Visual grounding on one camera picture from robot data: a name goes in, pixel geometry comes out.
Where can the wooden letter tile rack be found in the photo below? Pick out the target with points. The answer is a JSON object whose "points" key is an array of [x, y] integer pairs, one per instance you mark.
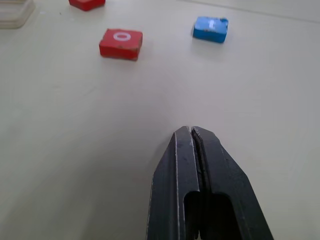
{"points": [[12, 12]]}

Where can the blue letter t tile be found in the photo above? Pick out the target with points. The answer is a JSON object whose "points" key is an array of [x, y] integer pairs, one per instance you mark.
{"points": [[210, 31]]}

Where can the red letter o tile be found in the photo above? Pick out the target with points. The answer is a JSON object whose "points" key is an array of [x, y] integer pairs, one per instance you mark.
{"points": [[117, 48]]}

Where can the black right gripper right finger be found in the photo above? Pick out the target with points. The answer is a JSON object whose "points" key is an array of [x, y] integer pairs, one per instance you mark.
{"points": [[232, 190]]}

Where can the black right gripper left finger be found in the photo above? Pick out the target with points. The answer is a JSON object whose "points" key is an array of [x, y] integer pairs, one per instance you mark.
{"points": [[170, 190]]}

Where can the red letter b tile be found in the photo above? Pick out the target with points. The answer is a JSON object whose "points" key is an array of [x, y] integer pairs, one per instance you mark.
{"points": [[86, 3]]}

